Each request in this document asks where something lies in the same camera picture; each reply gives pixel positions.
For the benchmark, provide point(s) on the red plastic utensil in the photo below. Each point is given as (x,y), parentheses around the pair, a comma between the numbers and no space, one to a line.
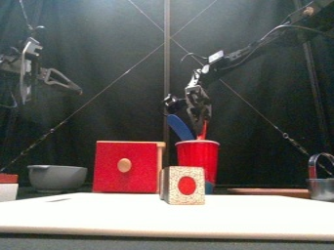
(204,133)

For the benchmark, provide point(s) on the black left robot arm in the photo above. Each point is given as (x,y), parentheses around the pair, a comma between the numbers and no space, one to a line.
(11,49)

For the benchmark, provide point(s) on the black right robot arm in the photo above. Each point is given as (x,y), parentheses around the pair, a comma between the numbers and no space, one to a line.
(279,34)

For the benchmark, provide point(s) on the speckled sushi block red centre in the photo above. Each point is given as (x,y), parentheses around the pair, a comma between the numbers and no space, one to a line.
(185,185)

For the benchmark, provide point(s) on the brown wooden board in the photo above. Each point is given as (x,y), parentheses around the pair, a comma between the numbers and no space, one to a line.
(269,192)

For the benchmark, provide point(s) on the white cutting board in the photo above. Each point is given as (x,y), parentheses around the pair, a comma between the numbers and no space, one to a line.
(165,215)

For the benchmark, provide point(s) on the red plastic cup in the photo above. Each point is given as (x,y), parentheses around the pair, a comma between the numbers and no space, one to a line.
(198,159)

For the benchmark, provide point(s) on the blue tape piece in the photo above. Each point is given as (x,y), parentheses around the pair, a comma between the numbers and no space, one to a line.
(210,188)

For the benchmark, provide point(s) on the red box with wooden knob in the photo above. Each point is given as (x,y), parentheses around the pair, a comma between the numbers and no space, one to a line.
(126,166)

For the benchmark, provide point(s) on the grey bowl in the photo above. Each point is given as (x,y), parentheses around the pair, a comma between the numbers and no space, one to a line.
(57,177)

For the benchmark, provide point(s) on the white block with red top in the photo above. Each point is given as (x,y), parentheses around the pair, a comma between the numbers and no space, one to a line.
(9,187)

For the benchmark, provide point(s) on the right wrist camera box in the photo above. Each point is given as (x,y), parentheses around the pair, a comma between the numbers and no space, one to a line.
(216,57)

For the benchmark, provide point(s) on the vertical metal frame pole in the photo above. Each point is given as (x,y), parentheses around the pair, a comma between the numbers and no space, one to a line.
(166,65)

